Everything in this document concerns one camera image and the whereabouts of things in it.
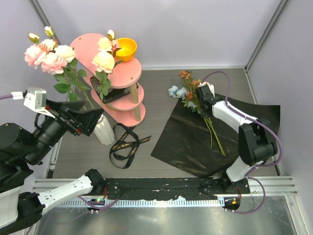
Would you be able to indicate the pink peony flower stem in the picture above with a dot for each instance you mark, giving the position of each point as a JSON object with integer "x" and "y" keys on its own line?
{"x": 35, "y": 54}

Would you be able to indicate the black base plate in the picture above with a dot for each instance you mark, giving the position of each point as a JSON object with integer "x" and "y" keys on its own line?
{"x": 164, "y": 189}

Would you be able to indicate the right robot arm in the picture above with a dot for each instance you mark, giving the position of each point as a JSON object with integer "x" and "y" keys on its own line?
{"x": 256, "y": 140}

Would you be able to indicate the black wrapping paper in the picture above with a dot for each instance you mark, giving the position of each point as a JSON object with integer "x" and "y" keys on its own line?
{"x": 187, "y": 144}

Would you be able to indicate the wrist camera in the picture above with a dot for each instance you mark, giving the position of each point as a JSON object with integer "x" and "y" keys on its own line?
{"x": 34, "y": 99}
{"x": 206, "y": 88}

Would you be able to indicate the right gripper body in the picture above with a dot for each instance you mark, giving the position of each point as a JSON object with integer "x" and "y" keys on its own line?
{"x": 205, "y": 114}

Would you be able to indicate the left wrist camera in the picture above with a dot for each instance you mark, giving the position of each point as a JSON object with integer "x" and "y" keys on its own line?
{"x": 34, "y": 99}

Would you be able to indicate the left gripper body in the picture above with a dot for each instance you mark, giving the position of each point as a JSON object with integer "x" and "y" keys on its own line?
{"x": 69, "y": 123}

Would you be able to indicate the orange bowl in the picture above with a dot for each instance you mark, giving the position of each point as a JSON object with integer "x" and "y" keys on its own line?
{"x": 127, "y": 50}

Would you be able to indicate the pink tiered shelf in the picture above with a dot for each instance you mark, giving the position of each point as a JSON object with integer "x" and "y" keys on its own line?
{"x": 128, "y": 110}

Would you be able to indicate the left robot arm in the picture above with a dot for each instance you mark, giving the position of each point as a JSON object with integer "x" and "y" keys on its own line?
{"x": 19, "y": 149}

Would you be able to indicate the cream flower stem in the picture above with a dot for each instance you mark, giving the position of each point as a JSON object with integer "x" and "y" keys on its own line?
{"x": 104, "y": 61}

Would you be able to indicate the white ribbed vase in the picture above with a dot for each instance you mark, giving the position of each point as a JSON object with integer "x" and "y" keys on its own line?
{"x": 104, "y": 132}

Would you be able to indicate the white cable duct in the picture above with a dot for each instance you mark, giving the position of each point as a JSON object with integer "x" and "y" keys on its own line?
{"x": 180, "y": 202}

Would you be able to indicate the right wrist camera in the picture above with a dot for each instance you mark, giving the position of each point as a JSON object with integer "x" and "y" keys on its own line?
{"x": 206, "y": 88}

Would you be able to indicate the black ribbon gold lettering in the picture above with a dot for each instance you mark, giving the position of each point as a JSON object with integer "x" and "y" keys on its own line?
{"x": 128, "y": 140}

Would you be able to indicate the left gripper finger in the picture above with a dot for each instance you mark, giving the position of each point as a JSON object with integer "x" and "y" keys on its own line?
{"x": 66, "y": 107}
{"x": 86, "y": 121}

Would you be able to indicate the artificial flower bouquet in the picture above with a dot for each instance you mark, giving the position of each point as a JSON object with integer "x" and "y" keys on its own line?
{"x": 190, "y": 100}

